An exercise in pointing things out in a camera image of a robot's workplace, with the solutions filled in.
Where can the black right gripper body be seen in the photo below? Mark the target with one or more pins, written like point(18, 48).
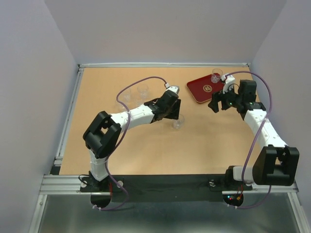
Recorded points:
point(230, 99)

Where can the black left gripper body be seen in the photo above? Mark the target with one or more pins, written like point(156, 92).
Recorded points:
point(168, 109)

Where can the clear faceted glass four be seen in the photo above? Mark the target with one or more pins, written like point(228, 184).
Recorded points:
point(178, 123)

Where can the clear faceted glass five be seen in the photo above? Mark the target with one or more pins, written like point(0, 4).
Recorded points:
point(216, 75)

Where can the clear faceted glass one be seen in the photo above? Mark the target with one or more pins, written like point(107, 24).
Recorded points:
point(143, 90)

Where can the clear faceted glass two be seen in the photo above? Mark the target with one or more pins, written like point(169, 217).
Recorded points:
point(125, 96)

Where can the clear faceted glass three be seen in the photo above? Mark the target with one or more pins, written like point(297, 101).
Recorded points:
point(121, 108)

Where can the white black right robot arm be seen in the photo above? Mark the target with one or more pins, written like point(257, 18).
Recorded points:
point(277, 162)

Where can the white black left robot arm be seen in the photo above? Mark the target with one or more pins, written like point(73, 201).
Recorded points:
point(103, 133)

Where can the red tray gold emblem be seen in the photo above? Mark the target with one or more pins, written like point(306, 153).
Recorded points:
point(202, 88)

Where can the metal front panel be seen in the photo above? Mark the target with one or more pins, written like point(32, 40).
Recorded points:
point(279, 213)

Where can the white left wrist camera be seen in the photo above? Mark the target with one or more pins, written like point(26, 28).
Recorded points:
point(173, 88)

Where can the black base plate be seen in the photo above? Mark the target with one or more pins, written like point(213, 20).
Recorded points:
point(109, 193)

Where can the aluminium back rail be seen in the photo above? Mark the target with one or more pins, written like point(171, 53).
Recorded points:
point(155, 64)

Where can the aluminium rail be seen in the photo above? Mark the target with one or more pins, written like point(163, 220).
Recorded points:
point(55, 169)
point(155, 64)
point(69, 185)

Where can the aluminium left rail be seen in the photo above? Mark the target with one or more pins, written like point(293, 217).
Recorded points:
point(55, 169)

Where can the aluminium front rail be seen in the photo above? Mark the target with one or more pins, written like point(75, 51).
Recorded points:
point(69, 185)

